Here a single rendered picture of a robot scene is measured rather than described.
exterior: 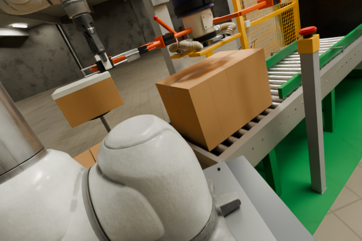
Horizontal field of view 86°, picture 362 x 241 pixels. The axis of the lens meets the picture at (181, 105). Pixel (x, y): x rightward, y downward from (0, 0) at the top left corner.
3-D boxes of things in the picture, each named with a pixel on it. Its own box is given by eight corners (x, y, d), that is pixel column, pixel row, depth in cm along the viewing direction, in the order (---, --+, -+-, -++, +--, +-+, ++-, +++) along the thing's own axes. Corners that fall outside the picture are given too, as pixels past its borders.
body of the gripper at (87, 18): (91, 11, 78) (102, 34, 82) (88, 16, 85) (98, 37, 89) (72, 16, 75) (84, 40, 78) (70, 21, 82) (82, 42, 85)
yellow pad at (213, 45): (229, 37, 123) (227, 30, 121) (242, 35, 115) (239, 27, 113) (188, 57, 108) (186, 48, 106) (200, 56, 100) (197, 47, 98)
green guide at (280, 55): (307, 37, 250) (307, 30, 247) (317, 36, 242) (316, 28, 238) (223, 91, 181) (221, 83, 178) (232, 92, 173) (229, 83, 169)
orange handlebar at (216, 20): (225, 18, 129) (224, 12, 128) (267, 6, 105) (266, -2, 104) (91, 73, 89) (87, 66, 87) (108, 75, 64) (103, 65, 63)
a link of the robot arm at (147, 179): (229, 218, 35) (189, 118, 27) (137, 277, 32) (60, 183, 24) (195, 168, 50) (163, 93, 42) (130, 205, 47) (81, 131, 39)
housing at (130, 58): (136, 57, 99) (132, 49, 98) (140, 57, 94) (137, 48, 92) (123, 63, 96) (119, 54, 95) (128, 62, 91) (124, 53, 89)
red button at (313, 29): (303, 35, 95) (303, 27, 94) (319, 33, 90) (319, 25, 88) (296, 40, 92) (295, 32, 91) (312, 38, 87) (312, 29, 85)
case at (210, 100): (230, 96, 169) (219, 51, 153) (272, 104, 135) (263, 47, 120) (174, 132, 145) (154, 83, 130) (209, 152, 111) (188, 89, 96)
